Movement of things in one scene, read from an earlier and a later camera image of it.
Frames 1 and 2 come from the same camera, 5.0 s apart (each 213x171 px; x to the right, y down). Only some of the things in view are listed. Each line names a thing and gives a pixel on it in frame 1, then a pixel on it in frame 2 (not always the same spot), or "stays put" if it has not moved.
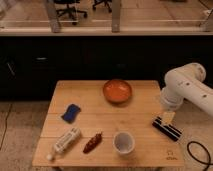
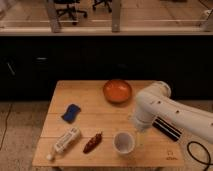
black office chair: (70, 10) stays put
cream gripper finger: (168, 117) → (141, 138)
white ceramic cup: (123, 142) stays put
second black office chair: (107, 2) stays put
